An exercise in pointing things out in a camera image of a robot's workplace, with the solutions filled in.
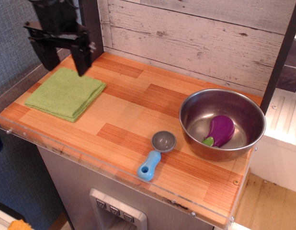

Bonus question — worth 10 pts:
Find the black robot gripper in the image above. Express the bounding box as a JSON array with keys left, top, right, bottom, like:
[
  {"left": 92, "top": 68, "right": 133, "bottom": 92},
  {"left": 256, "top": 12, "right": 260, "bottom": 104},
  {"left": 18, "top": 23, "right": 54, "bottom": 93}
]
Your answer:
[{"left": 24, "top": 0, "right": 95, "bottom": 76}]

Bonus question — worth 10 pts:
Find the green towel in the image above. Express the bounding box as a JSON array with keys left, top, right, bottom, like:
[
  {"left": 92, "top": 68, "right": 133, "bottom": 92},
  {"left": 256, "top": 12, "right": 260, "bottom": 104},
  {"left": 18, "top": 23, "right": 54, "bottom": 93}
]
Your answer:
[{"left": 24, "top": 68, "right": 106, "bottom": 123}]

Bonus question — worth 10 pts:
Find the clear acrylic table guard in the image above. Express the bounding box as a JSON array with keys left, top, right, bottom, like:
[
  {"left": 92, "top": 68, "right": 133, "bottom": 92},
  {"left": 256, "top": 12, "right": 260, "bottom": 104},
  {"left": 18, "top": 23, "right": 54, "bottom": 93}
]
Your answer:
[{"left": 0, "top": 53, "right": 251, "bottom": 230}]

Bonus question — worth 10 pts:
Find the grey toy fridge cabinet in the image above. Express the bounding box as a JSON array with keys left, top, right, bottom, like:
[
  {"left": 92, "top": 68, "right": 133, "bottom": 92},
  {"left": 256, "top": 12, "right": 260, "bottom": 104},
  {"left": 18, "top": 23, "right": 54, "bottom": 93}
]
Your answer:
[{"left": 38, "top": 147, "right": 214, "bottom": 230}]

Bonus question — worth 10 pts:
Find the blue grey toy scoop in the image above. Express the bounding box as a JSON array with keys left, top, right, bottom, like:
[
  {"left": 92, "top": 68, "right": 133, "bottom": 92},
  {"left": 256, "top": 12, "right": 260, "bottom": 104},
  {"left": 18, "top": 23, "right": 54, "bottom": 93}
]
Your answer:
[{"left": 137, "top": 131, "right": 176, "bottom": 181}]

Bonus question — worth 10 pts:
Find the silver dispenser button panel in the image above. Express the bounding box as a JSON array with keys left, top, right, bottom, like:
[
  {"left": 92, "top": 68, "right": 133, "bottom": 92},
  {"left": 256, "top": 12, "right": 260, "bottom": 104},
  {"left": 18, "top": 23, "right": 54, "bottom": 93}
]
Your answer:
[{"left": 90, "top": 188, "right": 148, "bottom": 230}]

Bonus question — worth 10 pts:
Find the stainless steel bowl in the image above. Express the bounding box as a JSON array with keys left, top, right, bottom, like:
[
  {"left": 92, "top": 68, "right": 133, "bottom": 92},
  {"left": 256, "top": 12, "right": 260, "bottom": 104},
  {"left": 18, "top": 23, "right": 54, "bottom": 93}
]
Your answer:
[{"left": 179, "top": 89, "right": 266, "bottom": 161}]

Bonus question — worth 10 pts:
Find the purple toy eggplant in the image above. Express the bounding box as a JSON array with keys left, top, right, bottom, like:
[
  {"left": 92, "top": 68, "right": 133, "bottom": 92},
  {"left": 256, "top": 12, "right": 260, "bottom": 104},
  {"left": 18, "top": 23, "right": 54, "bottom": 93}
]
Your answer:
[{"left": 202, "top": 115, "right": 235, "bottom": 148}]

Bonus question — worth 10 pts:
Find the orange object bottom left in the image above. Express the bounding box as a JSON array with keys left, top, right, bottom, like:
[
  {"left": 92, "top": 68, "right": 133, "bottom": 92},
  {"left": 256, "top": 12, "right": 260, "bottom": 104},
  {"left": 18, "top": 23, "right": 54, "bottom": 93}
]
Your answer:
[{"left": 8, "top": 219, "right": 33, "bottom": 230}]

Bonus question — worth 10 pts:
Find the white toy sink unit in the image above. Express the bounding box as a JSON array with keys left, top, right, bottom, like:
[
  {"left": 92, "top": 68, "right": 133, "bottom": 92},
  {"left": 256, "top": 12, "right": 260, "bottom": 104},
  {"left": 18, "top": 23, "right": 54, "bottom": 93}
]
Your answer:
[{"left": 250, "top": 36, "right": 296, "bottom": 192}]

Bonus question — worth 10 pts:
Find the dark left shelf post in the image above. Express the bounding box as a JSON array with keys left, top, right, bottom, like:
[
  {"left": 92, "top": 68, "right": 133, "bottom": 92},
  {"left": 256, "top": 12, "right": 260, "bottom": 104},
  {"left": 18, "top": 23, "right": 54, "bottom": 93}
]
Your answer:
[{"left": 78, "top": 0, "right": 104, "bottom": 62}]

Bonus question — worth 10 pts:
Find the dark shelf post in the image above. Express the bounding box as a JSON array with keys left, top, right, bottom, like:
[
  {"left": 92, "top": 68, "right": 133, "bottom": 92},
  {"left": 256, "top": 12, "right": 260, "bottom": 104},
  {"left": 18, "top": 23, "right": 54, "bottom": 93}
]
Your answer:
[
  {"left": 260, "top": 4, "right": 296, "bottom": 114},
  {"left": 78, "top": 0, "right": 104, "bottom": 62}
]

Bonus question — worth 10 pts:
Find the dark right shelf post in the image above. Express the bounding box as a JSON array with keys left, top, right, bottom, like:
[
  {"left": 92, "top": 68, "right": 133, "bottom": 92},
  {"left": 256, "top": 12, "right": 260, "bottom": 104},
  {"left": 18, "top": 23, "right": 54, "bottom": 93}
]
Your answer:
[{"left": 260, "top": 4, "right": 296, "bottom": 114}]

